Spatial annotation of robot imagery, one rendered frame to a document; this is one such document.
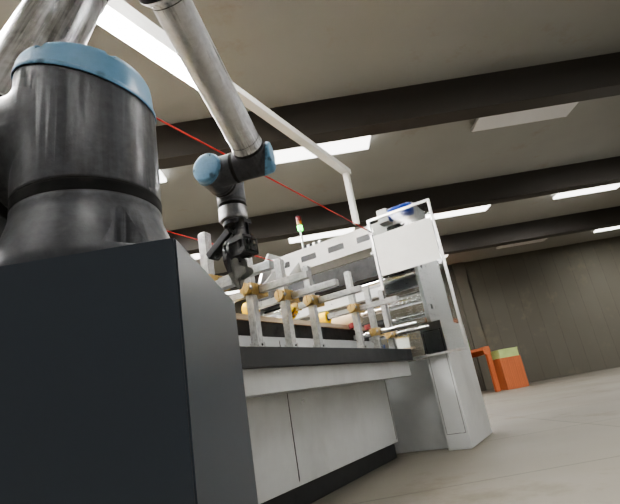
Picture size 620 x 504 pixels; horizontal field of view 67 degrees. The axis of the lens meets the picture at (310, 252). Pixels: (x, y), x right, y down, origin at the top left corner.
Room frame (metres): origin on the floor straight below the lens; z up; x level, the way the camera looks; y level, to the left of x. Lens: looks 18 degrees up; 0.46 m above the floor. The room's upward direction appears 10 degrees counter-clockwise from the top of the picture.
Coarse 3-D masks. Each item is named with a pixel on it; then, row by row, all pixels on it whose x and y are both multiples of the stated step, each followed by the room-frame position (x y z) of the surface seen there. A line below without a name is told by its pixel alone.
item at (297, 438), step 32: (384, 384) 3.49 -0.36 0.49; (256, 416) 2.16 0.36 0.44; (288, 416) 2.38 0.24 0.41; (320, 416) 2.64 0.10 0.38; (352, 416) 2.97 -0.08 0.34; (384, 416) 3.39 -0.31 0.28; (256, 448) 2.14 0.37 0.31; (288, 448) 2.34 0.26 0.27; (320, 448) 2.59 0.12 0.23; (352, 448) 2.90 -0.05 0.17; (384, 448) 3.35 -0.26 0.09; (256, 480) 2.11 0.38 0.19; (288, 480) 2.31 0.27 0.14; (320, 480) 2.60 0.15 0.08; (352, 480) 2.90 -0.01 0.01
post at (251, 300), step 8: (248, 264) 1.87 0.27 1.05; (248, 280) 1.88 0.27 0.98; (248, 296) 1.88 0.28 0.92; (256, 296) 1.90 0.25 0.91; (248, 304) 1.88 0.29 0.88; (256, 304) 1.89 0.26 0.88; (248, 312) 1.89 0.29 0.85; (256, 312) 1.88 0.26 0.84; (256, 320) 1.88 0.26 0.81; (256, 328) 1.87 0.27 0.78; (256, 336) 1.87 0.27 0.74
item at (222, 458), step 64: (64, 256) 0.33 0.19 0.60; (128, 256) 0.33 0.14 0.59; (0, 320) 0.33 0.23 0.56; (64, 320) 0.33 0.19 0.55; (128, 320) 0.33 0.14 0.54; (192, 320) 0.36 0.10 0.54; (0, 384) 0.33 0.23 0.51; (64, 384) 0.33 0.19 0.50; (128, 384) 0.33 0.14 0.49; (192, 384) 0.35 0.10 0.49; (0, 448) 0.33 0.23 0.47; (64, 448) 0.33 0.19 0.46; (128, 448) 0.33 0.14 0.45; (192, 448) 0.34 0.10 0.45
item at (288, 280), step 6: (306, 270) 1.80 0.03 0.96; (288, 276) 1.83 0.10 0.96; (294, 276) 1.82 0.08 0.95; (300, 276) 1.80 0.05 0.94; (306, 276) 1.79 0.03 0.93; (270, 282) 1.87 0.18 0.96; (276, 282) 1.86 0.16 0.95; (282, 282) 1.85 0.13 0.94; (288, 282) 1.83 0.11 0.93; (294, 282) 1.84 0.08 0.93; (264, 288) 1.89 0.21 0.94; (270, 288) 1.88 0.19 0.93; (276, 288) 1.89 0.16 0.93; (234, 294) 1.97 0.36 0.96; (240, 294) 1.95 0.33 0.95; (234, 300) 1.97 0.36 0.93; (240, 300) 1.99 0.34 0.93
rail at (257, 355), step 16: (240, 352) 1.73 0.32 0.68; (256, 352) 1.82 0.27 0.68; (272, 352) 1.91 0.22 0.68; (288, 352) 2.01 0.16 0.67; (304, 352) 2.13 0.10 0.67; (320, 352) 2.25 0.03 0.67; (336, 352) 2.40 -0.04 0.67; (352, 352) 2.56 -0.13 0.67; (368, 352) 2.74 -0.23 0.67; (384, 352) 2.96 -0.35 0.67; (400, 352) 3.20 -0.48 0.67; (256, 368) 1.87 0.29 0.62
